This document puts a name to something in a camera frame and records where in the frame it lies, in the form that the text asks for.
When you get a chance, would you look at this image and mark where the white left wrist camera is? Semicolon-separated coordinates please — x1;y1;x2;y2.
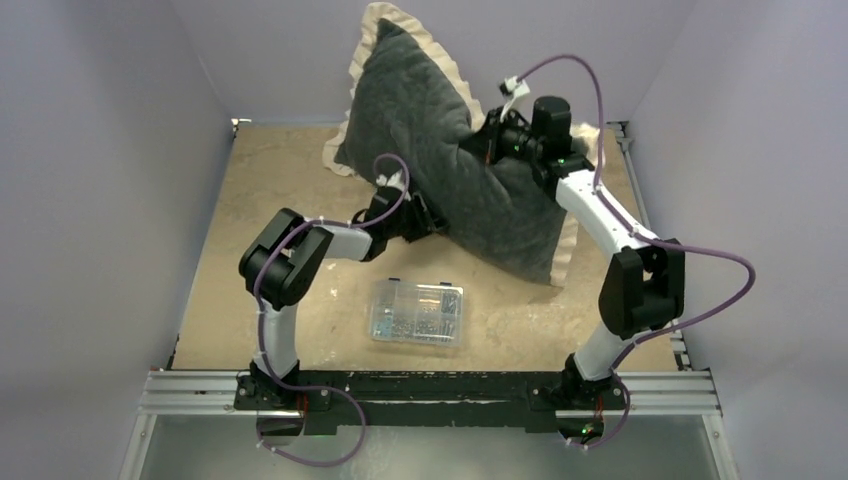
375;170;407;191

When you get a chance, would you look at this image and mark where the dark green cream-frilled pillowcase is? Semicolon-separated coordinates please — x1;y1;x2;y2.
322;2;579;287

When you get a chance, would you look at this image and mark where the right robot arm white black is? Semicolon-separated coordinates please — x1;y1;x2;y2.
479;96;685;407

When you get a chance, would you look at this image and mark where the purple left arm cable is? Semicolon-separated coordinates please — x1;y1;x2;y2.
251;153;412;468

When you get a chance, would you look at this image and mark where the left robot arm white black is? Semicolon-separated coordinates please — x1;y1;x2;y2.
238;187;448;409

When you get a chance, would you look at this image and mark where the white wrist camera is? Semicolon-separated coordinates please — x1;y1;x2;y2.
498;76;531;123
375;170;407;191

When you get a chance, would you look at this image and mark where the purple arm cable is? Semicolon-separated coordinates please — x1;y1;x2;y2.
513;54;758;452
251;153;412;468

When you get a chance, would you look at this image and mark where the clear plastic screw organizer box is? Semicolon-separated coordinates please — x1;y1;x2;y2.
369;278;464;348

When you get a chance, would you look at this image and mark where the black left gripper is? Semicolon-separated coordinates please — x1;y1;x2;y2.
385;192;447;242

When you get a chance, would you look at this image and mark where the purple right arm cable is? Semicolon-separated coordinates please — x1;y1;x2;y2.
513;54;758;452

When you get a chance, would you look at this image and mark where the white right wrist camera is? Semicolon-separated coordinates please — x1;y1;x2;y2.
498;76;531;123

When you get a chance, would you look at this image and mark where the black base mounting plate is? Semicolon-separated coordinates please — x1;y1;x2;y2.
234;369;625;438

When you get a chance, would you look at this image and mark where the aluminium frame rail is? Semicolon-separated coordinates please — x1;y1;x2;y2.
120;370;738;479

